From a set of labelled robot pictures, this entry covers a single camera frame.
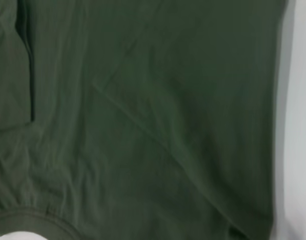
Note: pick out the dark green t-shirt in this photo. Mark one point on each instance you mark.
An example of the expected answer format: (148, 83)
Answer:
(142, 112)

